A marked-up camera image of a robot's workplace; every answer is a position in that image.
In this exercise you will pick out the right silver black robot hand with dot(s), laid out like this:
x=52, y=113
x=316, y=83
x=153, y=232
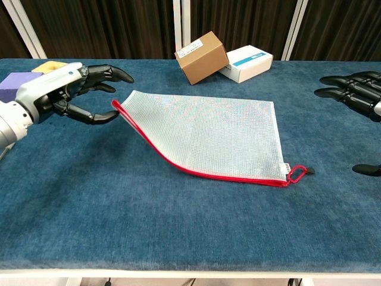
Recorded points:
x=357, y=89

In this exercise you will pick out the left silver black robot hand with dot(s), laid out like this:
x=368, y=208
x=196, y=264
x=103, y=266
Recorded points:
x=50, y=83

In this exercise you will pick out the silver mesh zipper pouch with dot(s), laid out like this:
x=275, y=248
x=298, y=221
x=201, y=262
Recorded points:
x=208, y=128

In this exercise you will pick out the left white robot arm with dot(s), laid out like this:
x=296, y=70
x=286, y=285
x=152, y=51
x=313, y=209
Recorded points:
x=12, y=125

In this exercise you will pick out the yellow sponge block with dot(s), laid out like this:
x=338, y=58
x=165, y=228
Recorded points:
x=41, y=69

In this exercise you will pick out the purple foam cube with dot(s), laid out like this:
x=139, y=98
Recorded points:
x=12, y=83

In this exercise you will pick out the black pleated curtain panel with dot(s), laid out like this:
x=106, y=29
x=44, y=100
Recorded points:
x=12, y=41
x=104, y=29
x=244, y=21
x=342, y=29

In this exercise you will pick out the white box with blue stripe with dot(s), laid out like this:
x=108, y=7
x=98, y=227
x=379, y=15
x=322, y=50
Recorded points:
x=250, y=64

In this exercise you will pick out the brown cardboard box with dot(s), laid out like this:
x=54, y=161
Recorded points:
x=202, y=59

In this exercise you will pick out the blue felt table cover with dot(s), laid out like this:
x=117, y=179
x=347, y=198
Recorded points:
x=149, y=223

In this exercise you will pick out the white frame post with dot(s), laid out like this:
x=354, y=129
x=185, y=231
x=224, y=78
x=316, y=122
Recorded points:
x=294, y=29
x=26, y=29
x=181, y=21

